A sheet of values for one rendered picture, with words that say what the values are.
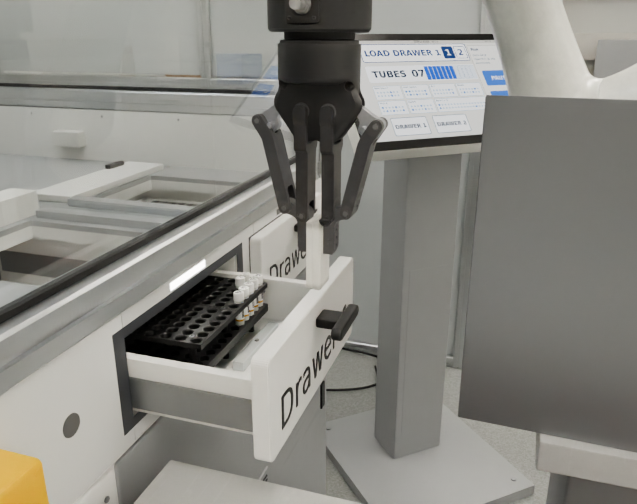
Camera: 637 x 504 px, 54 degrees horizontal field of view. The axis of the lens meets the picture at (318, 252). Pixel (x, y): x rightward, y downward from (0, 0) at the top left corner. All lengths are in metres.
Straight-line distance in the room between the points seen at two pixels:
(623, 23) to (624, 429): 3.52
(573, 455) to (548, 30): 0.54
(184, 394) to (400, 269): 1.06
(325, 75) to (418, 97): 0.95
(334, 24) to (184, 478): 0.47
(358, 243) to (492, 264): 1.67
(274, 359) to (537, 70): 0.56
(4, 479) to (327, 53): 0.40
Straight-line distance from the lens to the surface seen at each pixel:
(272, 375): 0.57
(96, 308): 0.60
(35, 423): 0.57
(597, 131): 0.67
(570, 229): 0.69
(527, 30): 0.93
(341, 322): 0.66
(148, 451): 0.73
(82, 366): 0.60
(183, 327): 0.69
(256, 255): 0.88
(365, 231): 2.33
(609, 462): 0.80
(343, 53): 0.56
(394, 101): 1.45
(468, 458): 1.94
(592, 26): 4.15
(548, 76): 0.93
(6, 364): 0.53
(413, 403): 1.82
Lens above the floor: 1.20
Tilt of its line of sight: 19 degrees down
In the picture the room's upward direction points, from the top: straight up
